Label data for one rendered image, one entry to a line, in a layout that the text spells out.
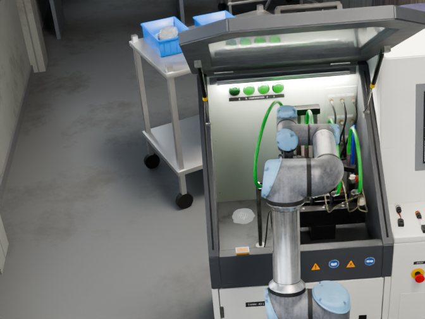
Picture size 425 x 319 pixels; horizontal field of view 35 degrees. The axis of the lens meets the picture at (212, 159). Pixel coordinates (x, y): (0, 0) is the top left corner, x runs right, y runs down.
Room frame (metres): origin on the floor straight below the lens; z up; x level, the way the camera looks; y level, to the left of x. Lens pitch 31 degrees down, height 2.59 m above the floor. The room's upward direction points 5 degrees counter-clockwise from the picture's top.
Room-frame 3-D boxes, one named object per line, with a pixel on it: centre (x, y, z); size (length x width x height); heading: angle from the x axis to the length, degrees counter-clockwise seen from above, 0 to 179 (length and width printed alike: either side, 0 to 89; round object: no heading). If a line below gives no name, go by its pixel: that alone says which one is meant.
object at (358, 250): (2.03, -0.30, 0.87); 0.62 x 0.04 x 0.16; 89
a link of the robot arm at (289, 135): (2.10, -0.29, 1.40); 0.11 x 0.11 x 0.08; 82
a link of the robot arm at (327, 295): (1.58, -0.33, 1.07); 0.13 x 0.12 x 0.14; 82
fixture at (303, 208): (2.26, -0.43, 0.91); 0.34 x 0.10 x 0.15; 89
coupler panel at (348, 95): (2.52, -0.56, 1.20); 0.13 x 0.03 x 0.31; 89
